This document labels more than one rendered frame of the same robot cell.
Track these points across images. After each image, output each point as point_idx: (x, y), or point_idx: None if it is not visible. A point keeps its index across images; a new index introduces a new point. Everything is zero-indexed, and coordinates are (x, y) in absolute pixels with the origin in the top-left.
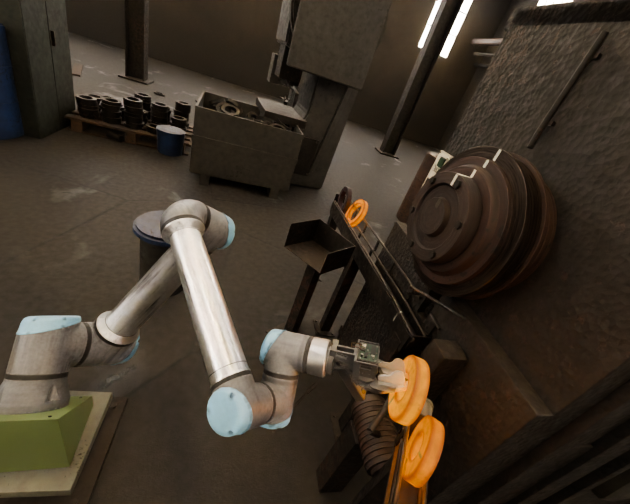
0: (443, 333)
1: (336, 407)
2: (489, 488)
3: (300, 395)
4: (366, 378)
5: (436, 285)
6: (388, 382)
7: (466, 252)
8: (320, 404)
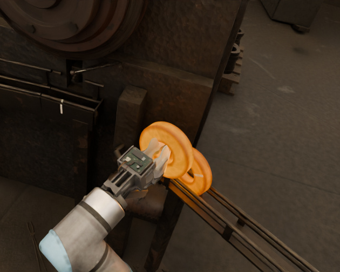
0: (109, 87)
1: (62, 213)
2: (193, 146)
3: (31, 243)
4: (148, 177)
5: (85, 53)
6: (160, 161)
7: (103, 4)
8: (52, 227)
